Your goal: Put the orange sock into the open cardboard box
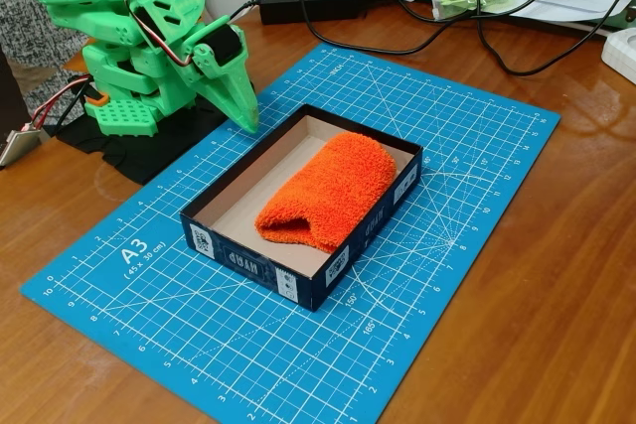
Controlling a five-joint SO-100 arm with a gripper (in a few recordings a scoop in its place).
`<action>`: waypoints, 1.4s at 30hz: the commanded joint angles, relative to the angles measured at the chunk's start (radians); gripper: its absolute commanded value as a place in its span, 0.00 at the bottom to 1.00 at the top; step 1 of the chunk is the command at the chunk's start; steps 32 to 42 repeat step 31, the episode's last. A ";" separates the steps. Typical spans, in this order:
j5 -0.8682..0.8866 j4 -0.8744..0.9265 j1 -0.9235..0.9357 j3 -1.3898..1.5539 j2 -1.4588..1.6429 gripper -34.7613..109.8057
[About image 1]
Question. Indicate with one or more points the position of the green gripper black servo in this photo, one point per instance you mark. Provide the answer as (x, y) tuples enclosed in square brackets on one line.
[(230, 77)]

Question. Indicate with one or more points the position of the orange fluffy terry cloth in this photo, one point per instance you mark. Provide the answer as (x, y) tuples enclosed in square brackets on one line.
[(333, 185)]

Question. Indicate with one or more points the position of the white plastic object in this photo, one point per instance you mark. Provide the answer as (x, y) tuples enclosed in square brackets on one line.
[(623, 54)]

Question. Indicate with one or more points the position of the dark blue cardboard box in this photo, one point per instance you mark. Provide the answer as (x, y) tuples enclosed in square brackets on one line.
[(238, 257)]

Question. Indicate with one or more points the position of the grey speckled knit fabric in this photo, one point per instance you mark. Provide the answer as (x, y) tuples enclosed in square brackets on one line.
[(20, 46)]

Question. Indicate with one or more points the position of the grey controller board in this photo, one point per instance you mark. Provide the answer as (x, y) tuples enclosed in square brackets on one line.
[(17, 146)]

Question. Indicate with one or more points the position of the blue A3 cutting mat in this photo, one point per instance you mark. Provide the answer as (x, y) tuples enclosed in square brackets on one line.
[(199, 344)]

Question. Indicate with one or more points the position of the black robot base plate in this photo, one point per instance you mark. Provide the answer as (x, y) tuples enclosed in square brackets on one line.
[(139, 161)]

